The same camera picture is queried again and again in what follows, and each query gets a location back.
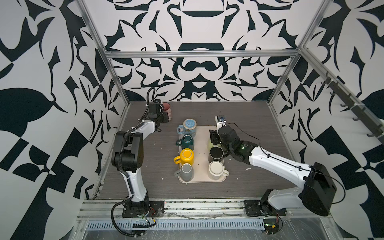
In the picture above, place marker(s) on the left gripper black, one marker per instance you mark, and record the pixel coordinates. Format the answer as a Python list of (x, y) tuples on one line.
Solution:
[(165, 116)]

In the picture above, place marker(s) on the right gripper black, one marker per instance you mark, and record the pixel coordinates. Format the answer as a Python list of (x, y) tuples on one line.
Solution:
[(214, 136)]

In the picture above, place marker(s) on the pink floral mug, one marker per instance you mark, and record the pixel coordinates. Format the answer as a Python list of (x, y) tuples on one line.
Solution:
[(167, 109)]

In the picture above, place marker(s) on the light blue mug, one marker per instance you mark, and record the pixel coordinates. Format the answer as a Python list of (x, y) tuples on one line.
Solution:
[(189, 127)]

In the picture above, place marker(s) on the dark green mug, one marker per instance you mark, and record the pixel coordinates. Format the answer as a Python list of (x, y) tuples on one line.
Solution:
[(186, 142)]

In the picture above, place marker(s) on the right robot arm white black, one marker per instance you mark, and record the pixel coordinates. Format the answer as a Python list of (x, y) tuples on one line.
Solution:
[(314, 187)]

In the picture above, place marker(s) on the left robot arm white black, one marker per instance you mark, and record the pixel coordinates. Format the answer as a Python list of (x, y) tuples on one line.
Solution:
[(128, 153)]

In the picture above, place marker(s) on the light green mug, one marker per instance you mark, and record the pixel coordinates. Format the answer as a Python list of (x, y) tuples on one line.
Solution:
[(210, 144)]

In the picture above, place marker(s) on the black mug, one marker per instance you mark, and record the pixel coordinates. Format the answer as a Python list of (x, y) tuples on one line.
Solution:
[(217, 154)]

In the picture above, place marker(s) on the white mug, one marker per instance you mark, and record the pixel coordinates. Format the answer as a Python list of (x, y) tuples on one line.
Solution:
[(217, 171)]

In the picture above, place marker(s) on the yellow mug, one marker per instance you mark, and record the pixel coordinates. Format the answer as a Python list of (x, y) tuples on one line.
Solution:
[(186, 157)]

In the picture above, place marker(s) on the grey mug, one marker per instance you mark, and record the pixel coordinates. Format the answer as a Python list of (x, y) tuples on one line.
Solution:
[(185, 173)]

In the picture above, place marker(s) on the beige serving tray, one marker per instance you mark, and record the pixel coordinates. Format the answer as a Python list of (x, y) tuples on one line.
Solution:
[(201, 155)]

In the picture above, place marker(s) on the green light controller board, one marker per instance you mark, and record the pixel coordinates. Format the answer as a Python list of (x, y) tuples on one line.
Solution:
[(272, 226)]

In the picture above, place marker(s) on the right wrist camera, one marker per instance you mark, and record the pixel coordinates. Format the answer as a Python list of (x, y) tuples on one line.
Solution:
[(220, 121)]

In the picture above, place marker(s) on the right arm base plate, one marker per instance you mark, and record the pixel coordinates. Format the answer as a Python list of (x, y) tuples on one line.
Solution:
[(259, 208)]

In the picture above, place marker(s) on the white cable duct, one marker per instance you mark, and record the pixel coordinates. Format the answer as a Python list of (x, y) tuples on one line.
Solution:
[(181, 224)]

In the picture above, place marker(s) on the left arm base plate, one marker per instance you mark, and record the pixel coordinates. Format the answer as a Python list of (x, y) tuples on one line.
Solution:
[(144, 208)]

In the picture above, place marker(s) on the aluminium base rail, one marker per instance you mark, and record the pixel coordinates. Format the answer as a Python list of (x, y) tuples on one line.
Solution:
[(173, 208)]

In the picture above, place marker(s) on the wall hook rail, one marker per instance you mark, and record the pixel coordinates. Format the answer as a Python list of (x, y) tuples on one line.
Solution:
[(350, 102)]

